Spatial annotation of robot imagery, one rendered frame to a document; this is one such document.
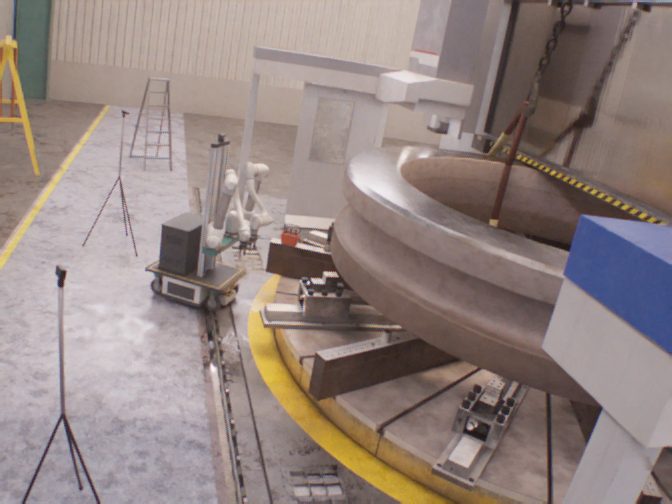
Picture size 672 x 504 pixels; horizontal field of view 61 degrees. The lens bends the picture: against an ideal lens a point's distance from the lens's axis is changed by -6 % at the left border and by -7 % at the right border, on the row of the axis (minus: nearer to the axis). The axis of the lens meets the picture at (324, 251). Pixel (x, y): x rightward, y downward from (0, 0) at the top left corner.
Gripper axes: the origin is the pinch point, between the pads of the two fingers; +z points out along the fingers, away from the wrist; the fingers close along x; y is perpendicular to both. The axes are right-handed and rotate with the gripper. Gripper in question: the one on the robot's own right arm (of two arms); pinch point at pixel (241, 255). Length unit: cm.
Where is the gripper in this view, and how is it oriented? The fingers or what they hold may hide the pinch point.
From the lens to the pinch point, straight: 638.9
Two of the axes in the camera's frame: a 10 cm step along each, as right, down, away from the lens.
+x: -2.8, 2.9, -9.2
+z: -1.6, 9.3, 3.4
